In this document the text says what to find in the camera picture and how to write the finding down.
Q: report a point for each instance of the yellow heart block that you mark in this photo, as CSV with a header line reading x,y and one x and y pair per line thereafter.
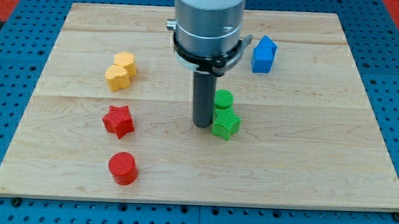
x,y
117,78

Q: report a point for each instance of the blue pentagon block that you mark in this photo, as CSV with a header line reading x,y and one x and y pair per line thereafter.
x,y
267,42

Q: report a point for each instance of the yellow hexagon block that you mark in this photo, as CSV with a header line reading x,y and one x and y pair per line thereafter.
x,y
126,60

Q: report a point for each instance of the green cylinder block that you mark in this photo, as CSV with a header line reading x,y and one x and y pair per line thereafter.
x,y
223,99

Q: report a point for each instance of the wooden board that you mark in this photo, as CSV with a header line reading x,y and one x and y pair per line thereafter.
x,y
308,137

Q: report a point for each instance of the red cylinder block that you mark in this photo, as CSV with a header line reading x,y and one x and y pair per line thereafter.
x,y
123,168

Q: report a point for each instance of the green star block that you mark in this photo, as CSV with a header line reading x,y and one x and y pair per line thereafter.
x,y
226,123

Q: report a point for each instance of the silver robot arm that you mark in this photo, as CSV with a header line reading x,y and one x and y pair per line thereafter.
x,y
207,34

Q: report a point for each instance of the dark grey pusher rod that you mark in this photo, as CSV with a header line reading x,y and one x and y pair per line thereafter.
x,y
204,86

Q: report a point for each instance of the red star block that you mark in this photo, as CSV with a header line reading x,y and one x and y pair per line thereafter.
x,y
119,121

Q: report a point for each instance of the blue cube block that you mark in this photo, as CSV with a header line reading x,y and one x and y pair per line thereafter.
x,y
262,59

